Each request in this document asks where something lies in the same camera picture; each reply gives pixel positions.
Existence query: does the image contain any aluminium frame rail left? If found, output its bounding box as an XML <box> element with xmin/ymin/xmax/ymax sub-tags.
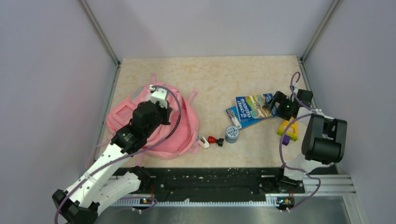
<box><xmin>78</xmin><ymin>0</ymin><xmax>121</xmax><ymax>168</ymax></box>

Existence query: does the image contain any red black stamp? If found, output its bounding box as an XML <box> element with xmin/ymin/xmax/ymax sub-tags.
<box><xmin>207</xmin><ymin>136</ymin><xmax>224</xmax><ymax>147</ymax></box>

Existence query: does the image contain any pink student backpack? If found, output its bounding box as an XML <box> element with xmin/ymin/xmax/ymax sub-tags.
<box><xmin>102</xmin><ymin>74</ymin><xmax>200</xmax><ymax>160</ymax></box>

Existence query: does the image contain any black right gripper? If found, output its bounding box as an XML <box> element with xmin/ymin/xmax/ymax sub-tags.
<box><xmin>263</xmin><ymin>91</ymin><xmax>297</xmax><ymax>121</ymax></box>

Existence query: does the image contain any blue slime jar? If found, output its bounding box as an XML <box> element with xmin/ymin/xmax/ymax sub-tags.
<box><xmin>225</xmin><ymin>126</ymin><xmax>240</xmax><ymax>143</ymax></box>

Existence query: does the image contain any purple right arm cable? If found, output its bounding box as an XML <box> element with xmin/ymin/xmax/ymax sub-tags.
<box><xmin>278</xmin><ymin>71</ymin><xmax>322</xmax><ymax>212</ymax></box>

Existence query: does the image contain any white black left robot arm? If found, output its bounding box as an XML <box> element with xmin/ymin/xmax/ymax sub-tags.
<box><xmin>52</xmin><ymin>99</ymin><xmax>172</xmax><ymax>224</ymax></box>

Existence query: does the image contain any blue treehouse book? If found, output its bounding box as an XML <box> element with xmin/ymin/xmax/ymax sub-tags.
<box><xmin>235</xmin><ymin>93</ymin><xmax>278</xmax><ymax>122</ymax></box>

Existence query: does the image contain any purple toy block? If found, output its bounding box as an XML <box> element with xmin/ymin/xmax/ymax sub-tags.
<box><xmin>282</xmin><ymin>135</ymin><xmax>291</xmax><ymax>146</ymax></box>

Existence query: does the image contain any yellow triangular toy block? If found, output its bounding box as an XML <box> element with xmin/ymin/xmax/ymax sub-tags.
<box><xmin>276</xmin><ymin>119</ymin><xmax>298</xmax><ymax>141</ymax></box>

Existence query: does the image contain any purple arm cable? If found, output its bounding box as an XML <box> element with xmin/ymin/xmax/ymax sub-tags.
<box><xmin>278</xmin><ymin>71</ymin><xmax>322</xmax><ymax>212</ymax></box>
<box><xmin>54</xmin><ymin>85</ymin><xmax>183</xmax><ymax>224</ymax></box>

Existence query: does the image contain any aluminium frame rail right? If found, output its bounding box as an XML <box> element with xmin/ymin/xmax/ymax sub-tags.
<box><xmin>297</xmin><ymin>0</ymin><xmax>344</xmax><ymax>174</ymax></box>

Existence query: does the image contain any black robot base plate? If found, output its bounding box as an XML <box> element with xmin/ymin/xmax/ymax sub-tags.
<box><xmin>90</xmin><ymin>167</ymin><xmax>341</xmax><ymax>205</ymax></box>

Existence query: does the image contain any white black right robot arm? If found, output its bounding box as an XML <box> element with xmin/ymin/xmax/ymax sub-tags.
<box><xmin>263</xmin><ymin>87</ymin><xmax>347</xmax><ymax>192</ymax></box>

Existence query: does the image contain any aluminium frame rail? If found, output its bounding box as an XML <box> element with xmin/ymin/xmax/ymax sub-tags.
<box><xmin>78</xmin><ymin>0</ymin><xmax>121</xmax><ymax>168</ymax></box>
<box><xmin>297</xmin><ymin>0</ymin><xmax>344</xmax><ymax>174</ymax></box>

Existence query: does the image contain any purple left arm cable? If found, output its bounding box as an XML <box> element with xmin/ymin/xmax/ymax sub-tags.
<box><xmin>54</xmin><ymin>85</ymin><xmax>183</xmax><ymax>224</ymax></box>

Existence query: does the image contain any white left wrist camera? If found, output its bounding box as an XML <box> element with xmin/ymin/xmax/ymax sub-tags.
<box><xmin>147</xmin><ymin>85</ymin><xmax>169</xmax><ymax>109</ymax></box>

